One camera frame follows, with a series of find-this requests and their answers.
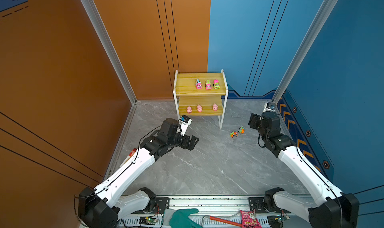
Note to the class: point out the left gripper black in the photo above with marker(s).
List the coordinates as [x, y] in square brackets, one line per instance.
[185, 145]

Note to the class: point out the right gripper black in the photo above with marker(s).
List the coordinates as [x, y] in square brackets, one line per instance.
[254, 118]

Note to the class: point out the green orange toy truck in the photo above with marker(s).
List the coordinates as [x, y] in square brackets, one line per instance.
[234, 134]

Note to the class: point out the green truck pink tank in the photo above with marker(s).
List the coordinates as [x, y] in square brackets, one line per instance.
[216, 84]

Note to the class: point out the pink green toy car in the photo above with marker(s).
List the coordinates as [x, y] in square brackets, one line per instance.
[208, 85]

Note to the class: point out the pink grey toy truck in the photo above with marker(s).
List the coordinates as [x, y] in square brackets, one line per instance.
[198, 84]

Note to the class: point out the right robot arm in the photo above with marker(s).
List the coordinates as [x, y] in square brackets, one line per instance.
[330, 208]

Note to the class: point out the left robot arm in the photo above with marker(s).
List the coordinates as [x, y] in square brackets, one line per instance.
[105, 205]

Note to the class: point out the yellow wooden two-tier shelf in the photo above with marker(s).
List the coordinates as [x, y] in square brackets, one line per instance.
[186, 94]

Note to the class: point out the red white cardboard box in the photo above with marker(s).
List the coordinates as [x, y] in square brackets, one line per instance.
[129, 156]

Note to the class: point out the green rubber glove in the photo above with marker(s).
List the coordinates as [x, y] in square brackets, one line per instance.
[180, 218]

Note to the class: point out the green circuit board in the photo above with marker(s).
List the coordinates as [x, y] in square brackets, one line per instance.
[148, 221]

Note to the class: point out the pink snack bag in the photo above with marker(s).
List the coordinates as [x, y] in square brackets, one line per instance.
[249, 220]

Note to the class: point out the small board right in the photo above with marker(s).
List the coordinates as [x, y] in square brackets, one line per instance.
[282, 218]

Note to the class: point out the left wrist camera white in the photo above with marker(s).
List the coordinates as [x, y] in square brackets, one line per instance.
[184, 122]

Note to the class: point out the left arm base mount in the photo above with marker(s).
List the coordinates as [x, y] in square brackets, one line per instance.
[159, 204]

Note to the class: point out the aluminium rail frame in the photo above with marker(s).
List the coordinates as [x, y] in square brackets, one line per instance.
[224, 207]

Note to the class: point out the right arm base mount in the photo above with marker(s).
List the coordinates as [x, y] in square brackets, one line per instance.
[258, 204]

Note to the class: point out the red handled tool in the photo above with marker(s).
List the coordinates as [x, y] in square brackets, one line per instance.
[221, 221]

